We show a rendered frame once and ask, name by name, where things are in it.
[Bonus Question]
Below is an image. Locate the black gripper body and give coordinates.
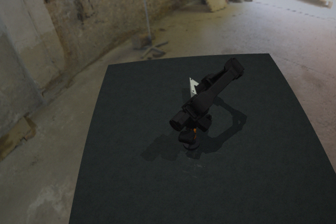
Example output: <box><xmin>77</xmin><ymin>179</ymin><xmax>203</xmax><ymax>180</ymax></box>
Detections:
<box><xmin>178</xmin><ymin>120</ymin><xmax>196</xmax><ymax>144</ymax></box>

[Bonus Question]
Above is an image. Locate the black round pedestal with silver shaft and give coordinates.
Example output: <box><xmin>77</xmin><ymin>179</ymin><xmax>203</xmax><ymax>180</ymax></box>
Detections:
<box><xmin>183</xmin><ymin>136</ymin><xmax>200</xmax><ymax>151</ymax></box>

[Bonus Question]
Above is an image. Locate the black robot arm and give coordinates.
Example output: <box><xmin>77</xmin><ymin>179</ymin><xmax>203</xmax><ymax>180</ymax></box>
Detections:
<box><xmin>169</xmin><ymin>57</ymin><xmax>245</xmax><ymax>132</ymax></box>

